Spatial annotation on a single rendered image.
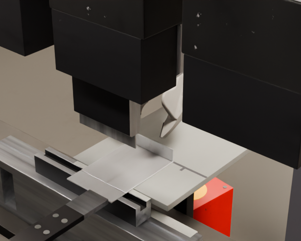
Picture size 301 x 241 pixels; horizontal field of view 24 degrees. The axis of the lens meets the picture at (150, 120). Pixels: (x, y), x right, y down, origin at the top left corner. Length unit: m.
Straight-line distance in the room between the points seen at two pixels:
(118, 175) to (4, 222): 0.23
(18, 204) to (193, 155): 0.28
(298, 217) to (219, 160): 0.92
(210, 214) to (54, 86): 2.22
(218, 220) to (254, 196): 1.32
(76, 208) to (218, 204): 0.47
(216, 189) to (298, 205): 0.59
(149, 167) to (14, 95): 2.44
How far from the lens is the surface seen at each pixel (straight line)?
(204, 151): 1.03
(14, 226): 1.10
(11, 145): 1.12
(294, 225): 1.93
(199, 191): 1.32
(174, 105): 0.96
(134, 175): 0.97
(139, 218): 0.93
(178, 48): 0.80
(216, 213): 1.34
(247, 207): 2.61
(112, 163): 1.00
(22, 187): 1.07
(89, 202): 0.92
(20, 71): 3.64
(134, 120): 0.86
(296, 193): 1.88
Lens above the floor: 1.55
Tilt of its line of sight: 30 degrees down
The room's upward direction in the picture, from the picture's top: straight up
